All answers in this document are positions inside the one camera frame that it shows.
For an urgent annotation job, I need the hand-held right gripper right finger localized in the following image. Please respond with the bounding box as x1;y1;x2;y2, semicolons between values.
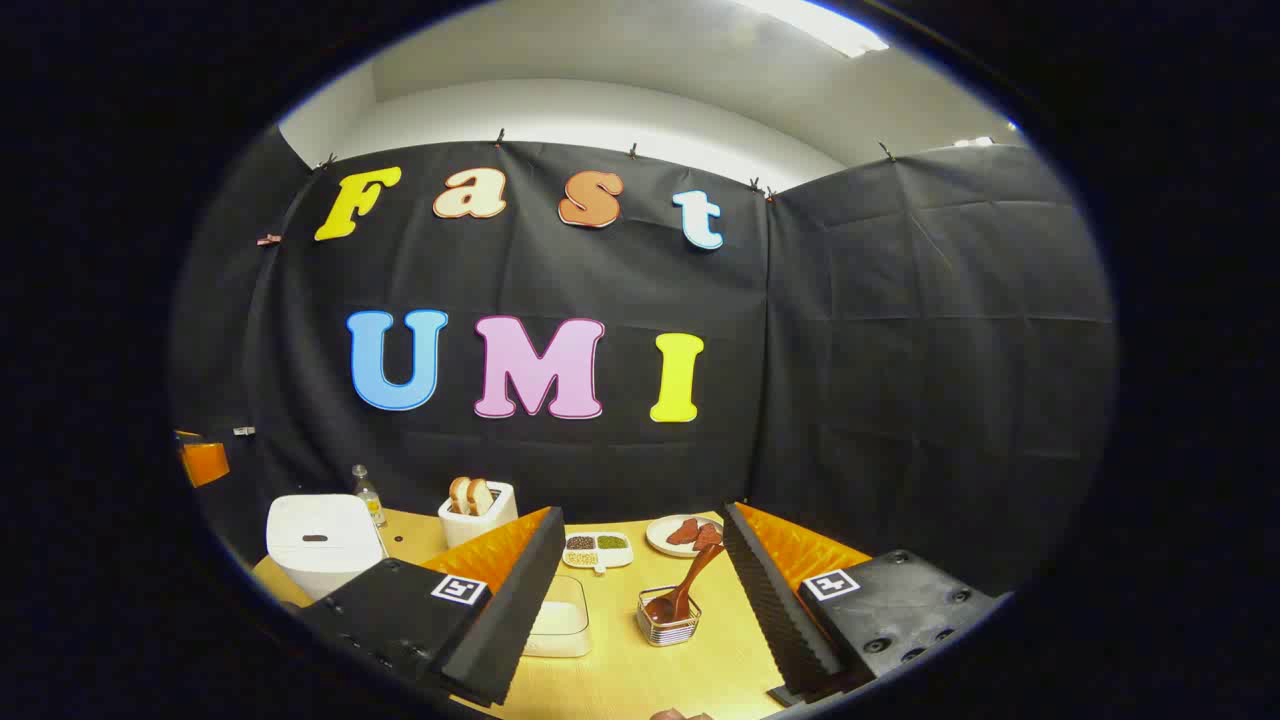
722;502;1002;707

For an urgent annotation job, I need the white toaster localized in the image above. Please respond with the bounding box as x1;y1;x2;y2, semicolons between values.
438;481;519;549

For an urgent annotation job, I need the metal wire chopstick holder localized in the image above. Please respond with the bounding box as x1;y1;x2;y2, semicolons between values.
637;586;702;648

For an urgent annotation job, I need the white rice cooker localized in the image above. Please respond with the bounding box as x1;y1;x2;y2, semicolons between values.
266;494;389;601

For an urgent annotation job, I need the small yellow-label glass bottle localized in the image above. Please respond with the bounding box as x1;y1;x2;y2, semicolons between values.
352;465;387;529

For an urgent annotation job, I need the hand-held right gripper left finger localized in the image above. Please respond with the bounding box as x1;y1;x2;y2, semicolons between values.
300;506;567;708

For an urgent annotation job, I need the brown wooden spoon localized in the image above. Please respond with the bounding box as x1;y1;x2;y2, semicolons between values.
645;542;726;623

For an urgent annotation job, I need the white round plate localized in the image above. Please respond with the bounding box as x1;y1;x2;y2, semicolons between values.
645;514;725;558

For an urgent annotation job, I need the clear glass dish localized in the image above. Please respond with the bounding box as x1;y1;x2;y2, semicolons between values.
520;574;592;659

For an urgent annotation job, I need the white divided bean dish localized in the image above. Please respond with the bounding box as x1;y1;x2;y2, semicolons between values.
562;532;634;575

